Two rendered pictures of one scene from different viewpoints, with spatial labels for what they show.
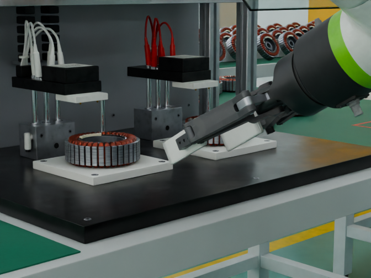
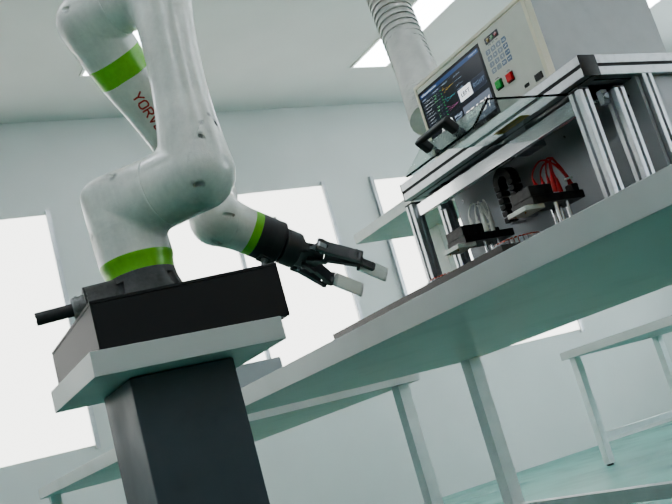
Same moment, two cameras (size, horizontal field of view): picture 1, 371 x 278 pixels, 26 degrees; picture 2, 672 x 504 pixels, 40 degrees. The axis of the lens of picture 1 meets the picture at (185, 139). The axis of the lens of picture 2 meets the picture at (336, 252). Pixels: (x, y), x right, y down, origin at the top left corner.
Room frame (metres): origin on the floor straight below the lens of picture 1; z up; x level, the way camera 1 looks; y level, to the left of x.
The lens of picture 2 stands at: (1.39, -1.93, 0.50)
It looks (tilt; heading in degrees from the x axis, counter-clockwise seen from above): 12 degrees up; 102
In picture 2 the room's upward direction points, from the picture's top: 16 degrees counter-clockwise
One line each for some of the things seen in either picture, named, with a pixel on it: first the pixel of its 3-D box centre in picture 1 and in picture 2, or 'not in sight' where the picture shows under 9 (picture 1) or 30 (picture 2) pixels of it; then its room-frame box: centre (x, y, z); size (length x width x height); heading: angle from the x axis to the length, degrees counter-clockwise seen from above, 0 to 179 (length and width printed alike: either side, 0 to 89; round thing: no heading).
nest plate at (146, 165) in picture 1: (102, 165); not in sight; (1.18, 0.12, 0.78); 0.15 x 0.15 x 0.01; 44
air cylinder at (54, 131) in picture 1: (47, 138); not in sight; (1.29, 0.22, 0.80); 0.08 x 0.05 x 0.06; 134
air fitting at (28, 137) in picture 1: (27, 142); not in sight; (1.25, 0.25, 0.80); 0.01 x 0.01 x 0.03; 44
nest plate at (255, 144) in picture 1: (215, 143); not in sight; (1.35, -0.05, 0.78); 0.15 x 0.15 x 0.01; 44
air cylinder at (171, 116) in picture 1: (158, 121); not in sight; (1.45, 0.05, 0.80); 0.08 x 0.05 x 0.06; 134
